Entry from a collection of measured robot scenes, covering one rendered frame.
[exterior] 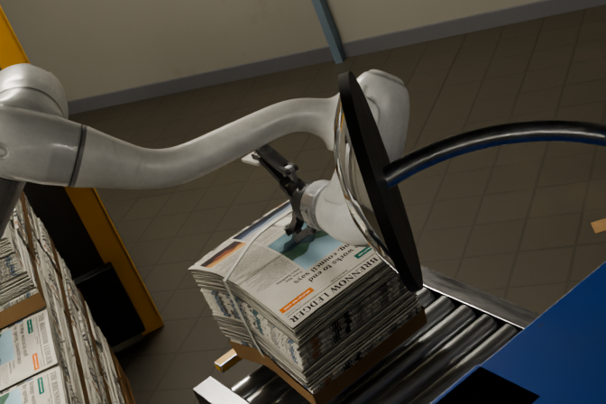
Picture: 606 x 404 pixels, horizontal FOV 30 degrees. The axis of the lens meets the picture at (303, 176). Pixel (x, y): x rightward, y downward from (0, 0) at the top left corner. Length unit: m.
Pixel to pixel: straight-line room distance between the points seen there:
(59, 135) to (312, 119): 0.40
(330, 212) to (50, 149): 0.47
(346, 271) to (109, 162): 0.54
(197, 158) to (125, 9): 4.65
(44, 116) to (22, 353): 1.17
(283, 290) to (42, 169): 0.55
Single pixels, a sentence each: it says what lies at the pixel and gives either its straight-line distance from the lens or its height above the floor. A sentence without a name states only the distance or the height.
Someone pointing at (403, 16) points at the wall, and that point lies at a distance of 5.84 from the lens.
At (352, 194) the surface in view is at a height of 1.77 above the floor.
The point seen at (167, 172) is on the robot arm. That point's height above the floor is 1.44.
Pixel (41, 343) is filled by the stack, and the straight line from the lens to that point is 2.85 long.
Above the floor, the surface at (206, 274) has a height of 1.06.
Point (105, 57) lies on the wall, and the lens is 6.64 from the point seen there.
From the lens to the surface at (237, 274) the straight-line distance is 2.18.
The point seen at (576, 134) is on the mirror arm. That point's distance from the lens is 0.84.
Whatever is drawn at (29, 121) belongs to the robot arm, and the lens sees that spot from 1.76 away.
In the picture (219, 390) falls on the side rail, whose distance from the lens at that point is 2.41.
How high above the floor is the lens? 2.13
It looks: 25 degrees down
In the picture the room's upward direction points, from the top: 23 degrees counter-clockwise
